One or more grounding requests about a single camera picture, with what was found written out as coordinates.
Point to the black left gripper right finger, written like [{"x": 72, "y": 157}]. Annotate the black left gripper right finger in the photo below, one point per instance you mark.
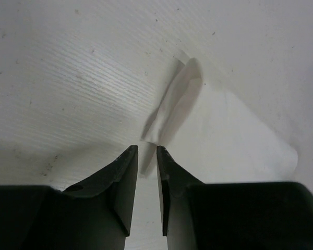
[{"x": 263, "y": 215}]

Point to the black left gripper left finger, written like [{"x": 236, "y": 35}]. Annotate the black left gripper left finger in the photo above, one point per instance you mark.
[{"x": 95, "y": 213}]

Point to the white tank top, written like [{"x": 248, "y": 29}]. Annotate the white tank top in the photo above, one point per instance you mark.
[{"x": 211, "y": 133}]

